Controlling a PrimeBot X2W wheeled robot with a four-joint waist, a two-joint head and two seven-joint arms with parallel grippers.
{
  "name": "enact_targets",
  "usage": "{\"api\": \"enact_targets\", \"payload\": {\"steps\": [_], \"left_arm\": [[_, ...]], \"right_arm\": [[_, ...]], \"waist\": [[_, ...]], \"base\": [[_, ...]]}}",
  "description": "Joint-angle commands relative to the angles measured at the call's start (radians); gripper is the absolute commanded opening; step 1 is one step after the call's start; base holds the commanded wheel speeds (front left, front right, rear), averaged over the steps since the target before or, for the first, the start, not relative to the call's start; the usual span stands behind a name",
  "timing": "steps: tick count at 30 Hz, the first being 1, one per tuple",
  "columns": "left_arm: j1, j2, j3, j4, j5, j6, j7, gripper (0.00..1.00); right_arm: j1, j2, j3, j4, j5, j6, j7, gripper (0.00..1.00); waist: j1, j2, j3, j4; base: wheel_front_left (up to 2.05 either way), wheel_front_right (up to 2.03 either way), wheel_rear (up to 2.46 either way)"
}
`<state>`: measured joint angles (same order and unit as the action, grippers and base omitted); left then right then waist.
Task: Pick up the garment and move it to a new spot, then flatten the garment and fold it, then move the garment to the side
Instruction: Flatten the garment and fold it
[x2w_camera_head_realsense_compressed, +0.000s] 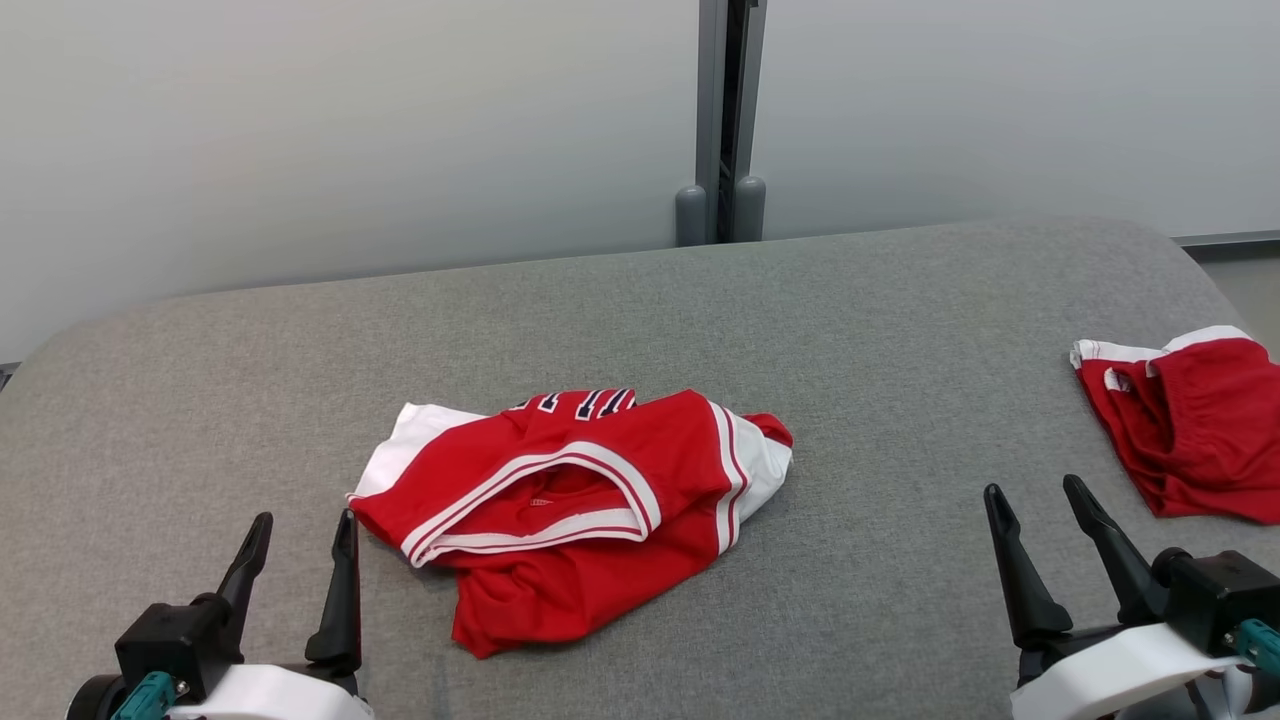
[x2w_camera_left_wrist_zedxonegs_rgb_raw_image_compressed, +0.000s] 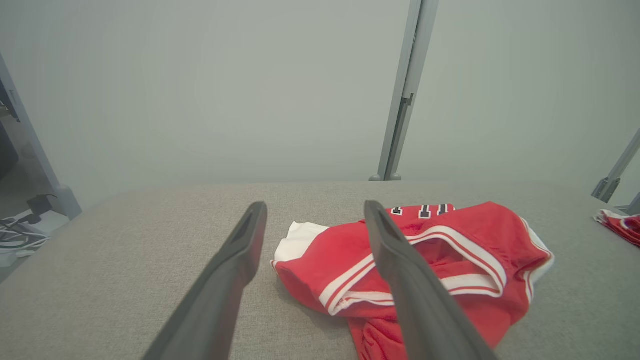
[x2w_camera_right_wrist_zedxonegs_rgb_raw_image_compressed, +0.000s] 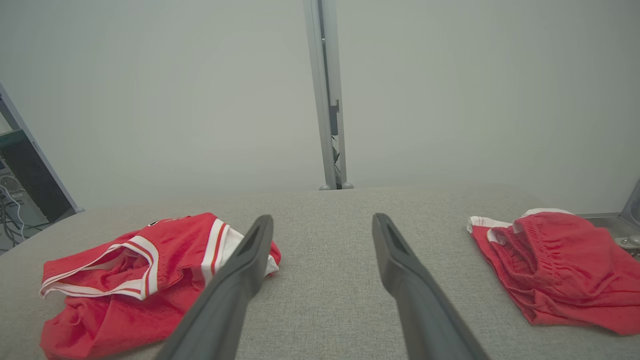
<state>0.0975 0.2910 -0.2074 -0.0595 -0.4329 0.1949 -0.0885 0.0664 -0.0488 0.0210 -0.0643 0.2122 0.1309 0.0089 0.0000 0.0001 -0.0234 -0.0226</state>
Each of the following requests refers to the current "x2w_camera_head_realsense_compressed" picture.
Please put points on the red white basketball jersey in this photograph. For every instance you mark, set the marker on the red white basketball jersey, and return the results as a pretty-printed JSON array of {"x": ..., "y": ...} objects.
[{"x": 590, "y": 520}]

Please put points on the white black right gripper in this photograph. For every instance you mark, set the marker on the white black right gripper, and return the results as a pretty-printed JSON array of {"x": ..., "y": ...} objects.
[{"x": 1120, "y": 675}]

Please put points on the grey double partition post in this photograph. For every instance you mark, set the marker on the grey double partition post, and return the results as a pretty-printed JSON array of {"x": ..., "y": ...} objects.
[{"x": 715, "y": 100}]

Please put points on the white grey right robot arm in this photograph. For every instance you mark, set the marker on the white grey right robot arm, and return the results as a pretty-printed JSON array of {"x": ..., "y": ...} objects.
[{"x": 1245, "y": 700}]

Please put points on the red white-trimmed shorts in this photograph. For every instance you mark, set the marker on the red white-trimmed shorts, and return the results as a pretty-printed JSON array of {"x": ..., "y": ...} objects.
[{"x": 1200, "y": 430}]

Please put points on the grey partition base rail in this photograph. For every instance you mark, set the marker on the grey partition base rail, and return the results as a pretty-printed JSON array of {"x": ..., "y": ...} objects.
[{"x": 1230, "y": 239}]

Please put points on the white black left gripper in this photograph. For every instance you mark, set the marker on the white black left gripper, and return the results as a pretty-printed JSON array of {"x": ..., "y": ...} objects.
[{"x": 280, "y": 700}]

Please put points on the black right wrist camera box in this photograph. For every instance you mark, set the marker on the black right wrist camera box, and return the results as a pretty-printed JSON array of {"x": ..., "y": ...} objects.
[{"x": 1215, "y": 595}]

